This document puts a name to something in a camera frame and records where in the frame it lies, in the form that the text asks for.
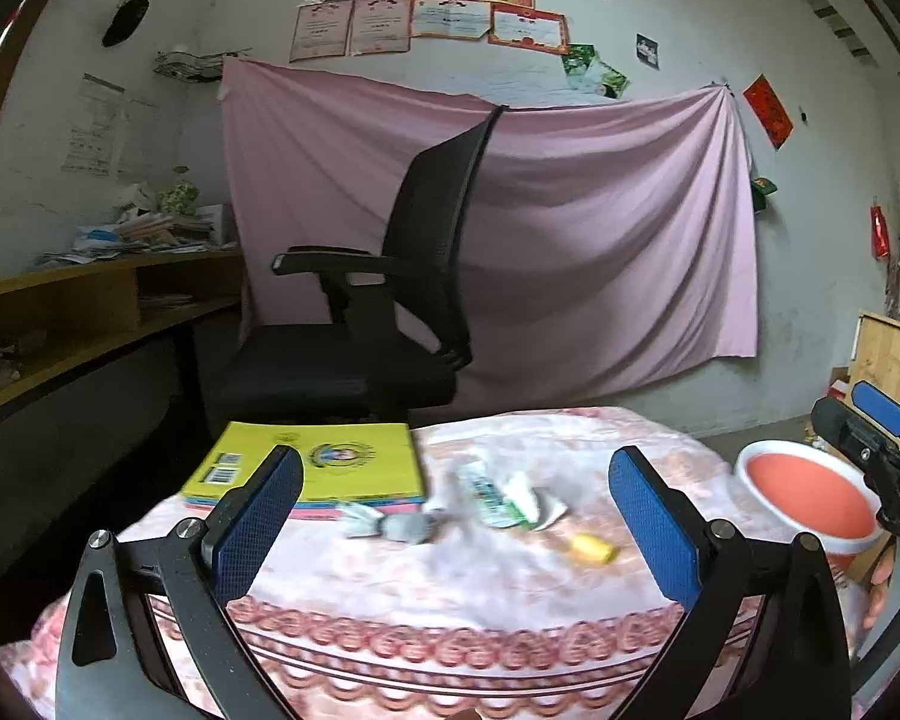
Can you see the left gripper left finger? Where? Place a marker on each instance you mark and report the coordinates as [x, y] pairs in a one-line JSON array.
[[112, 662]]

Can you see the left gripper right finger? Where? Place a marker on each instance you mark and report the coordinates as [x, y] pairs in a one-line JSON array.
[[796, 660]]

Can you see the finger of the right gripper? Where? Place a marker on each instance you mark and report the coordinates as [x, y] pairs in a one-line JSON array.
[[877, 406]]

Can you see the white torn wrapper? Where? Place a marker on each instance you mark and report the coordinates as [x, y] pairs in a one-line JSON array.
[[535, 507]]

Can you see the grey paper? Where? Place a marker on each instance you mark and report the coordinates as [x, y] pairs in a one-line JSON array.
[[363, 521]]

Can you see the green white snack wrapper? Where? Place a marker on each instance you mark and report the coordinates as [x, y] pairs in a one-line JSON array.
[[491, 506]]

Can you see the wooden cabinet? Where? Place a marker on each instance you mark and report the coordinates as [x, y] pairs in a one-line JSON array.
[[876, 355]]

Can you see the red white plastic basin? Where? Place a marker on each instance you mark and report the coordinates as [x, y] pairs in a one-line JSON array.
[[812, 491]]

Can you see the red fire extinguisher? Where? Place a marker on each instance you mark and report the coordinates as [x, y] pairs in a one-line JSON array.
[[880, 243]]

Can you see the yellow book stack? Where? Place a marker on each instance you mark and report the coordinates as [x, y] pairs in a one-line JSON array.
[[374, 464]]

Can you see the pink hanging cloth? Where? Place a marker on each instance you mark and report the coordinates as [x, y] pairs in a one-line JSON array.
[[605, 247]]

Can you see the wooden shelf desk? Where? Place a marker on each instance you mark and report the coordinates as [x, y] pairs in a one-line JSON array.
[[85, 314]]

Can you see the black office chair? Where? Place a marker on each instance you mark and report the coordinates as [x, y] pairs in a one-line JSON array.
[[397, 337]]

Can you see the clutter pile on shelf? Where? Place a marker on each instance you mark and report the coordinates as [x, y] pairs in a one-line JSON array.
[[170, 220]]

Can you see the red diamond wall paper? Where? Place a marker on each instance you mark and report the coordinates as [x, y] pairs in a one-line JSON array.
[[769, 111]]

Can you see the small black wall photo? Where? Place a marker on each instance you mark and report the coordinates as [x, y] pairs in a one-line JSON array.
[[646, 50]]

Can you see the green wall packets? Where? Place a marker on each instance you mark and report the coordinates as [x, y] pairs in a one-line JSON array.
[[586, 72]]

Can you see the white wall notice paper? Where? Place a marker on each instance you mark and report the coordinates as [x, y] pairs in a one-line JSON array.
[[92, 127]]

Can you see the black wall object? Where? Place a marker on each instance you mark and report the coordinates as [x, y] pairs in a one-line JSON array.
[[128, 17]]

